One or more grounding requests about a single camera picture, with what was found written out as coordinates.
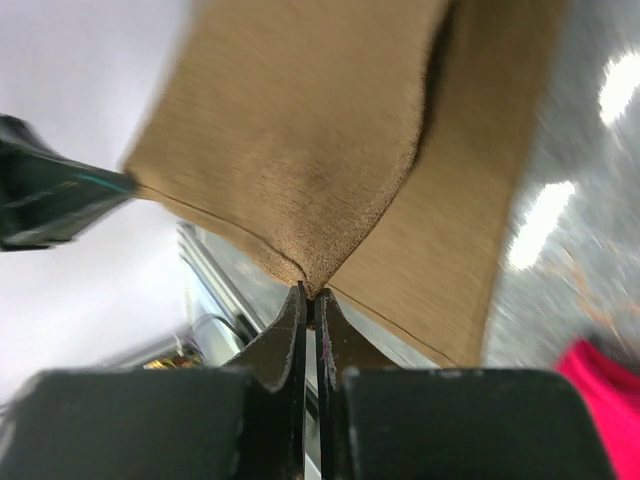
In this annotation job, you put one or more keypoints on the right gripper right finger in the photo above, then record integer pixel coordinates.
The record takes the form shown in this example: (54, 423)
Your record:
(380, 421)

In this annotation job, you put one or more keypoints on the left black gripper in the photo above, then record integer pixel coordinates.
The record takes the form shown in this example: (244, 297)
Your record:
(46, 198)

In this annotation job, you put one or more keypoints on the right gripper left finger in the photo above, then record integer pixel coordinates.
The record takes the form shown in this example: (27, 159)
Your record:
(243, 420)

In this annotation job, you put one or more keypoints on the brown fabric napkin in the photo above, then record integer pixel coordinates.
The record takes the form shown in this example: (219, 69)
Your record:
(369, 146)

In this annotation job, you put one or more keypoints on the red folded cloth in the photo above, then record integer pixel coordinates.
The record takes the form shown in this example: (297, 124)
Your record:
(611, 393)

